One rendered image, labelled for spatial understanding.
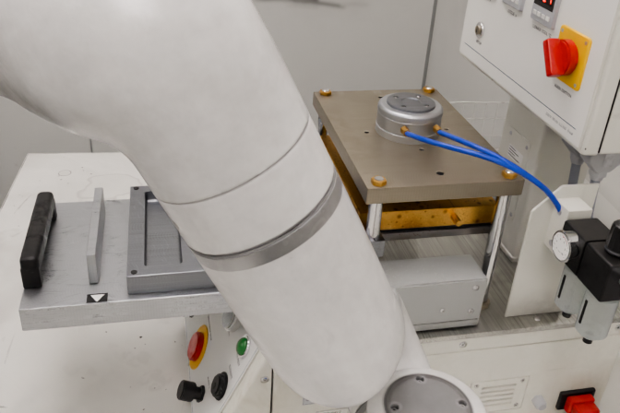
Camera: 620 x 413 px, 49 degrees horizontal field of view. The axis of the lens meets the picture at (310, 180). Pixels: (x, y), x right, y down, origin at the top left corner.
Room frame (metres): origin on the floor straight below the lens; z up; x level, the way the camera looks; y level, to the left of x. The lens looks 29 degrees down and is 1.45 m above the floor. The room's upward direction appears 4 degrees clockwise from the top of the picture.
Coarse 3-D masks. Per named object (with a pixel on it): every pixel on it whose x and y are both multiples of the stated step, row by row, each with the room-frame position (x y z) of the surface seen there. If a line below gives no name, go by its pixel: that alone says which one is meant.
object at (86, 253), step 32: (96, 192) 0.73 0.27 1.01; (64, 224) 0.71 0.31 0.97; (96, 224) 0.66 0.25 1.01; (64, 256) 0.65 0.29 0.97; (96, 256) 0.61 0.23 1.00; (32, 288) 0.59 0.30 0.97; (64, 288) 0.59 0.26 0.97; (96, 288) 0.59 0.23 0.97; (32, 320) 0.55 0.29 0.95; (64, 320) 0.56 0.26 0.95; (96, 320) 0.57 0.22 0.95; (128, 320) 0.57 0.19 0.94
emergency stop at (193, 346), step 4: (196, 332) 0.72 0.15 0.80; (200, 332) 0.71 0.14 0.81; (192, 336) 0.71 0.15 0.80; (196, 336) 0.70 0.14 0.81; (200, 336) 0.70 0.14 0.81; (192, 340) 0.71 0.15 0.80; (196, 340) 0.70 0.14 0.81; (200, 340) 0.69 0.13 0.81; (192, 344) 0.70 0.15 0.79; (196, 344) 0.69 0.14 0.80; (200, 344) 0.69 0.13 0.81; (188, 348) 0.70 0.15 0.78; (192, 348) 0.69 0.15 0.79; (196, 348) 0.68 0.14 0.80; (200, 348) 0.68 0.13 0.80; (188, 352) 0.70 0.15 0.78; (192, 352) 0.69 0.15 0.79; (196, 352) 0.68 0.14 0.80; (200, 352) 0.68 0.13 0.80; (188, 356) 0.69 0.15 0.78; (192, 356) 0.68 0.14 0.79; (196, 356) 0.68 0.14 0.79
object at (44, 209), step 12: (48, 192) 0.73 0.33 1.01; (36, 204) 0.70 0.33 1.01; (48, 204) 0.70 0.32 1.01; (36, 216) 0.67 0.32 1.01; (48, 216) 0.68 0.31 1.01; (36, 228) 0.64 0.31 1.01; (48, 228) 0.67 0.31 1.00; (36, 240) 0.62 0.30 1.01; (24, 252) 0.60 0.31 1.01; (36, 252) 0.60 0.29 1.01; (24, 264) 0.58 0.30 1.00; (36, 264) 0.59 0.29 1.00; (24, 276) 0.58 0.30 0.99; (36, 276) 0.59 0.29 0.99; (24, 288) 0.58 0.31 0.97
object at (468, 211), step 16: (336, 160) 0.77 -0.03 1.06; (352, 192) 0.69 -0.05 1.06; (384, 208) 0.66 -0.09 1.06; (400, 208) 0.66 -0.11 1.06; (416, 208) 0.66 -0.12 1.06; (432, 208) 0.66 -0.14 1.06; (448, 208) 0.67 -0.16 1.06; (464, 208) 0.67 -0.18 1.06; (480, 208) 0.68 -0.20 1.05; (384, 224) 0.65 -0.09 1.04; (400, 224) 0.65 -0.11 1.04; (416, 224) 0.66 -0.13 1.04; (432, 224) 0.66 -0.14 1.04; (448, 224) 0.67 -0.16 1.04; (464, 224) 0.68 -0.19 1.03; (480, 224) 0.68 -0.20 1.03
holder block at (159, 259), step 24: (144, 192) 0.77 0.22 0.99; (144, 216) 0.71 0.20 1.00; (144, 240) 0.66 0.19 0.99; (168, 240) 0.68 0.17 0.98; (144, 264) 0.61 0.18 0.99; (168, 264) 0.63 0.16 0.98; (192, 264) 0.62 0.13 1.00; (144, 288) 0.59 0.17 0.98; (168, 288) 0.60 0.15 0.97; (192, 288) 0.60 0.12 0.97
